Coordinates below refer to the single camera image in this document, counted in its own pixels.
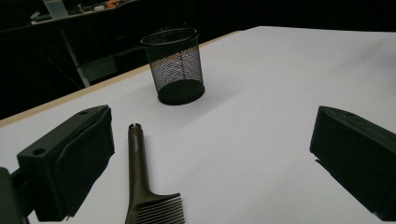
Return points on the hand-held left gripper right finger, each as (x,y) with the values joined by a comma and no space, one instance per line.
(358,155)

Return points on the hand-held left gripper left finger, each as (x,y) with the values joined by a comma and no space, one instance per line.
(71,161)

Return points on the dark brown wide-tooth comb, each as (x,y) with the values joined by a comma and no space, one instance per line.
(138,186)

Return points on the black mesh pen holder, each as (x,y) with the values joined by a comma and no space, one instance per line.
(177,68)

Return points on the white desk leg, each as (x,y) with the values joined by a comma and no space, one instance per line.
(74,59)

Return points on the white table cover sheet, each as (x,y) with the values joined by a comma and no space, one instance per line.
(264,109)

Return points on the light wooden background desk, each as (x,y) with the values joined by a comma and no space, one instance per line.
(62,18)

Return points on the translucent plastic container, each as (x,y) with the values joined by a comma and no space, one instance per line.
(56,8)

